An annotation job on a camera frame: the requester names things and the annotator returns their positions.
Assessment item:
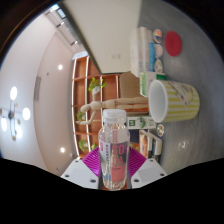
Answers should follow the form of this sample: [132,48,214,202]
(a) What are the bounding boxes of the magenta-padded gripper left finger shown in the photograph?
[60,146,101,189]

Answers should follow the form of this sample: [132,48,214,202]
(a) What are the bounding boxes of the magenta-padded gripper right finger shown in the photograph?
[127,146,168,189]

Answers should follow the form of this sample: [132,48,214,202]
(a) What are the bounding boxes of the clear bottle with pink label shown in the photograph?
[97,108,131,191]

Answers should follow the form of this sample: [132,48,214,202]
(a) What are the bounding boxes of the dark books with orange cover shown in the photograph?
[138,129,164,158]

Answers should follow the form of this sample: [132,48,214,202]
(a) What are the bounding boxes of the round printed badge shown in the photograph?
[156,123,165,138]
[153,59,164,73]
[153,43,164,58]
[152,28,164,40]

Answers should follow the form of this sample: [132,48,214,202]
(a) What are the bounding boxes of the wooden artist mannequin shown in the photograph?
[75,95,150,126]

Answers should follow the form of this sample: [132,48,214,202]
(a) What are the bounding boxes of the yellow striped white cup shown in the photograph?
[147,79,201,124]

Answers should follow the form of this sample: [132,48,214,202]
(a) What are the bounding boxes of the orange wooden shelf unit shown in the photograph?
[70,55,151,159]

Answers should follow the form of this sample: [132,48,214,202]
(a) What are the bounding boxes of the multi-bulb ceiling lamp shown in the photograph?
[0,85,32,142]

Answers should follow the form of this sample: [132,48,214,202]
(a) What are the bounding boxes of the ceiling air vent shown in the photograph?
[33,75,43,101]

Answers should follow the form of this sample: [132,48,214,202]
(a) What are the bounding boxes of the small green and white box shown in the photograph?
[139,70,167,98]

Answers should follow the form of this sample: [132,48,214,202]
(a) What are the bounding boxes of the flat round red coaster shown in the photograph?
[164,30,183,57]

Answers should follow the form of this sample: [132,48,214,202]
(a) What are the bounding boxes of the grey window curtain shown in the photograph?
[46,4,83,51]

